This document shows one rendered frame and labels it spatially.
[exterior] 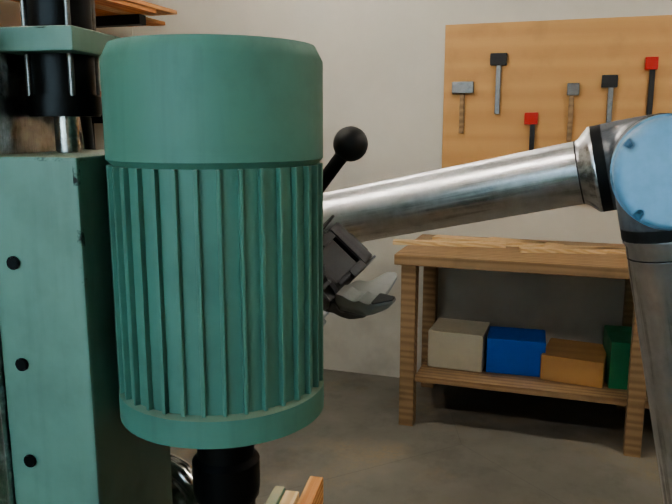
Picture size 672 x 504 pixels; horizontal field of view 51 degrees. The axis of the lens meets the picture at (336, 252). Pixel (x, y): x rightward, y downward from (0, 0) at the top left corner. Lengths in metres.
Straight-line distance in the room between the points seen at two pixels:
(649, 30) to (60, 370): 3.43
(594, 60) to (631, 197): 2.97
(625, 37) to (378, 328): 1.99
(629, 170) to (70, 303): 0.56
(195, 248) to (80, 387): 0.16
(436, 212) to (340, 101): 2.99
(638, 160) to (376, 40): 3.19
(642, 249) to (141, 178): 0.55
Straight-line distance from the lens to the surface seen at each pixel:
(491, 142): 3.76
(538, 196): 0.97
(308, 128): 0.54
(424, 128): 3.83
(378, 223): 1.02
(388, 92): 3.88
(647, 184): 0.80
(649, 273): 0.84
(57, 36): 0.61
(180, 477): 0.82
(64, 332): 0.60
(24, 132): 0.65
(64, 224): 0.58
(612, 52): 3.76
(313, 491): 1.03
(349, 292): 0.75
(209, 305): 0.52
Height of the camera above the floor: 1.44
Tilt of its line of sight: 10 degrees down
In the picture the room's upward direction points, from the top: straight up
